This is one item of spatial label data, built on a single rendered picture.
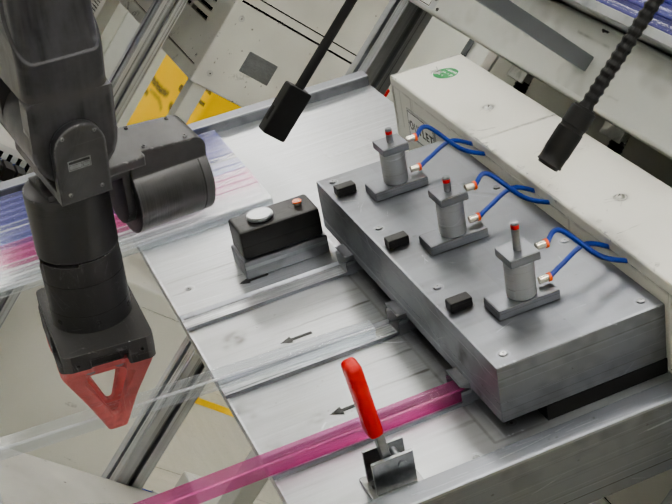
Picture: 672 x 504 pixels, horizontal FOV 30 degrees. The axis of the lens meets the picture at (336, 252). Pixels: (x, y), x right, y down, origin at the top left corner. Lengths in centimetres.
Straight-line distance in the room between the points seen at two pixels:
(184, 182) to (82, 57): 14
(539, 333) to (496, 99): 35
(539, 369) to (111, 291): 30
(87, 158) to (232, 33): 142
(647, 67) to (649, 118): 5
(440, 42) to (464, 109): 300
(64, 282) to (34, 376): 153
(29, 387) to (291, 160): 120
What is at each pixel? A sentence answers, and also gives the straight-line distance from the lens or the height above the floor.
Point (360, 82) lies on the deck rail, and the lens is 145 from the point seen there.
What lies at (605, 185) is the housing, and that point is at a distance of 102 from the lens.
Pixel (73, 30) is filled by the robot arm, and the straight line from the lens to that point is 78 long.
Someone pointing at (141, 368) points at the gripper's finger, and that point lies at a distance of 92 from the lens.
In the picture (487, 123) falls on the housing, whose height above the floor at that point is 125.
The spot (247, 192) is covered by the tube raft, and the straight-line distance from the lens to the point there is 124.
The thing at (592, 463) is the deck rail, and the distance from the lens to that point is 89.
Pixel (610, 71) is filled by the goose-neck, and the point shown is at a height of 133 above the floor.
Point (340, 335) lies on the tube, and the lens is 99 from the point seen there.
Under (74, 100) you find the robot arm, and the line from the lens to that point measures 80.
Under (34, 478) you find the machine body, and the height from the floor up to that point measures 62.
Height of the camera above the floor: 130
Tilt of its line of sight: 11 degrees down
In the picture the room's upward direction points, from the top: 32 degrees clockwise
